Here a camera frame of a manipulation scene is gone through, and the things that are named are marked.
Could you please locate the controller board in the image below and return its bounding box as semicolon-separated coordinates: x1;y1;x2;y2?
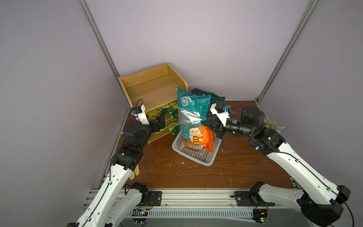
252;209;270;225
131;209;149;226

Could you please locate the potted green plant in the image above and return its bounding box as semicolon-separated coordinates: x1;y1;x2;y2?
264;117;285;133

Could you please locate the right controller board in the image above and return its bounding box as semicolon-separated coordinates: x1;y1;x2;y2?
252;209;270;225

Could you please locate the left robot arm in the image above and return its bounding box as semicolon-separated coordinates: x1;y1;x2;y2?
68;113;165;227

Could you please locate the left controller board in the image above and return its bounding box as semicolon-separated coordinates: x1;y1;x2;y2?
131;209;149;226

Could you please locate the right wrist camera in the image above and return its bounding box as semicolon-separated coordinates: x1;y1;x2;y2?
210;102;230;126

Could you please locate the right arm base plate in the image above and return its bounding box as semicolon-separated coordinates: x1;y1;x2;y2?
230;191;276;207

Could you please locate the yellow green packet lower right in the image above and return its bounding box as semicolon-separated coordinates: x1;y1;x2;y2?
165;118;180;135

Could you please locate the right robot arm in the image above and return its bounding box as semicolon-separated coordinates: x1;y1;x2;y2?
201;103;351;227

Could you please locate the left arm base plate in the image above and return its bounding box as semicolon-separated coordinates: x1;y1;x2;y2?
137;191;163;208

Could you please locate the white plastic basket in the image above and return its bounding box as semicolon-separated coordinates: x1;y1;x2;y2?
172;133;222;166

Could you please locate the tall green yellow fertilizer bag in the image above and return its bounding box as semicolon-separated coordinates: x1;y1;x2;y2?
190;87;226;114

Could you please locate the green orange bee fertilizer bag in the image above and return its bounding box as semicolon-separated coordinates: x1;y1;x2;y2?
176;87;214;152

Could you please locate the yellow work glove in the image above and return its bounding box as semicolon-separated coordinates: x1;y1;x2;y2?
129;165;140;180

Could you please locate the wooden shelf unit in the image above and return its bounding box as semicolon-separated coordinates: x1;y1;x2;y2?
118;63;188;144

